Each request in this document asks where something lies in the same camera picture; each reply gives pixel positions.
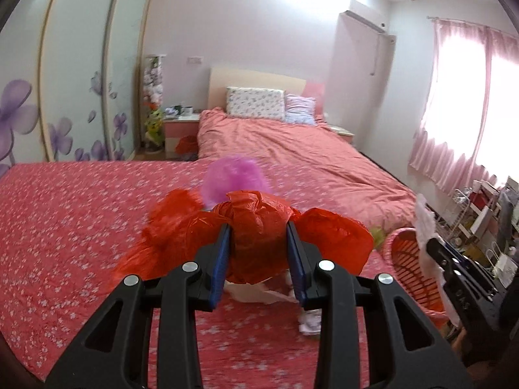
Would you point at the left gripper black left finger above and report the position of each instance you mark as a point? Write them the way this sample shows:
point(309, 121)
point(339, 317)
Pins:
point(111, 350)

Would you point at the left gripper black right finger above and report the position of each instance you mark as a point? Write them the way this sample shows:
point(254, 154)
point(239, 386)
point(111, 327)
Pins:
point(372, 333)

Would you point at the red plastic bag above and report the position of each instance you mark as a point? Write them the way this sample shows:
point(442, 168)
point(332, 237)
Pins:
point(178, 227)

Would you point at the magenta plastic bag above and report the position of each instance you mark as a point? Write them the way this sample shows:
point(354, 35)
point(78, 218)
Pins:
point(231, 174)

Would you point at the small red trash bin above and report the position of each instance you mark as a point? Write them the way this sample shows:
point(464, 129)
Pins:
point(187, 148)

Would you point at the crumpled white paper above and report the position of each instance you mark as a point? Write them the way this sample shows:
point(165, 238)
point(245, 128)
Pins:
point(273, 290)

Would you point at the yellow green plastic bag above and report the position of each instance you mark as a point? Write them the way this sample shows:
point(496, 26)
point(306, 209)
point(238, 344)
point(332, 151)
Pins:
point(379, 236)

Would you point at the red laundry basket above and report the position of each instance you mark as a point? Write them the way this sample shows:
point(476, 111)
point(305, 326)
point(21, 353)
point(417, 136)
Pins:
point(401, 251)

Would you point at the cluttered desk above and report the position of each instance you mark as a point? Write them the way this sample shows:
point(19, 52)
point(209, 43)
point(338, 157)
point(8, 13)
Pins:
point(481, 222)

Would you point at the bed with salmon duvet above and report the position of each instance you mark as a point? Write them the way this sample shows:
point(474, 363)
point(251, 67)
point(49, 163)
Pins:
point(300, 158)

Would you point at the right nightstand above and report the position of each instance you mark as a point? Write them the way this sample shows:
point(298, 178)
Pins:
point(343, 133)

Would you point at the pink left nightstand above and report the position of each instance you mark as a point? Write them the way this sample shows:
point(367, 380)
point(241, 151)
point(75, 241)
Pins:
point(175, 129)

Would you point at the pink striped pillow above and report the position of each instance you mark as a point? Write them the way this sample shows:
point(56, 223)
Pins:
point(299, 110)

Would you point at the hanging plush toy organizer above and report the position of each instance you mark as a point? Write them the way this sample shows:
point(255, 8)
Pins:
point(152, 98)

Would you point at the pink window curtain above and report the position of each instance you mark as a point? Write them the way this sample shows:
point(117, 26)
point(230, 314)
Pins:
point(469, 128)

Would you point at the white floral pillow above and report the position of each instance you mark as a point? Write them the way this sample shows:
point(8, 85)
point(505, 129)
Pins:
point(255, 103)

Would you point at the beige wooden headboard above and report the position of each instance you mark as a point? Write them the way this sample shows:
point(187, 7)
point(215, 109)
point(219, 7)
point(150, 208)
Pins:
point(221, 78)

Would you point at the floral sliding wardrobe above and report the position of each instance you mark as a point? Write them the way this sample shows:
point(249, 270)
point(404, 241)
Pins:
point(70, 80)

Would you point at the white air conditioner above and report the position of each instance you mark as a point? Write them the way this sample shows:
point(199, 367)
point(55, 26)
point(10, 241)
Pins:
point(367, 16)

